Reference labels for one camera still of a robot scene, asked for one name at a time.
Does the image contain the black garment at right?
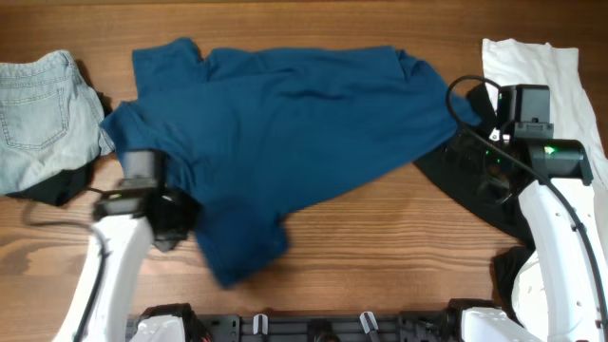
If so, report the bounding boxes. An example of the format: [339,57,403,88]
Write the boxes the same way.
[411,84,538,314]

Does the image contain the black garment under denim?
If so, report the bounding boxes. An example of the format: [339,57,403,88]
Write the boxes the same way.
[1,86,113,206]

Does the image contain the black cable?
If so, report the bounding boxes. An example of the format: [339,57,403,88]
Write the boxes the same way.
[21,187,113,342]
[446,74,608,329]

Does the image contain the white garment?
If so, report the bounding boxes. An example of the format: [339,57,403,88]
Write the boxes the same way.
[482,38,607,341]

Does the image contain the left black cable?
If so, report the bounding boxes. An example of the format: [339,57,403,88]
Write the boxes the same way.
[21,187,113,342]

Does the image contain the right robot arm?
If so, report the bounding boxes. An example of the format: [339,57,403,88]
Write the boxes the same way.
[476,85,607,341]

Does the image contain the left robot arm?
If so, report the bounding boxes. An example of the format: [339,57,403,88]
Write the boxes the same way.
[54,149,201,341]

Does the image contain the right black cable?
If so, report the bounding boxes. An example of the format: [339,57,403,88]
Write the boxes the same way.
[446,74,608,329]

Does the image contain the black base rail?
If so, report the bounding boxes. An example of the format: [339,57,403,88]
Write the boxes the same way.
[186,312,459,342]

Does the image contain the light blue denim shorts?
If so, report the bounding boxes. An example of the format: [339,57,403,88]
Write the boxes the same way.
[1,50,114,195]

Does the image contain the blue t-shirt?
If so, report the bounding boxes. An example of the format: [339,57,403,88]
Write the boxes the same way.
[102,38,480,288]

